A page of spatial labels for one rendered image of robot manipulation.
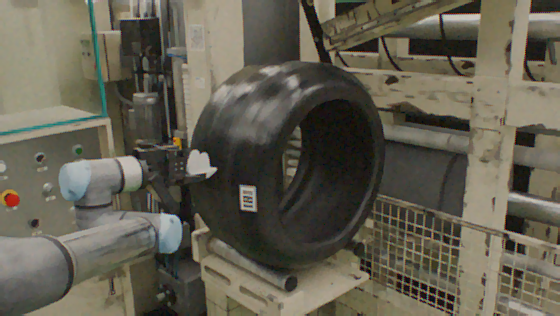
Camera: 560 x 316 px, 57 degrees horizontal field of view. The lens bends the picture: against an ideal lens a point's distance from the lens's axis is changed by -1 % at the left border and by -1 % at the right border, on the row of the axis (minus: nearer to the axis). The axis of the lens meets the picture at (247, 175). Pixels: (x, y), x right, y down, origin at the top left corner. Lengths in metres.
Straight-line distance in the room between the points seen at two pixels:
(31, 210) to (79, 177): 0.72
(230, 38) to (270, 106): 0.40
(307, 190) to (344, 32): 0.51
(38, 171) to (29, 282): 1.03
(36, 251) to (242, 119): 0.65
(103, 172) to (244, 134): 0.34
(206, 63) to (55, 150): 0.55
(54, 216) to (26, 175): 0.17
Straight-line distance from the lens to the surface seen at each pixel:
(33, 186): 1.72
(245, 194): 1.20
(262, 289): 1.43
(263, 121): 1.20
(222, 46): 1.54
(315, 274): 1.62
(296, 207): 1.68
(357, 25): 1.64
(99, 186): 1.05
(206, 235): 1.59
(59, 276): 0.73
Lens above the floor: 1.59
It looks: 18 degrees down
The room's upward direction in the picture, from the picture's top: 3 degrees counter-clockwise
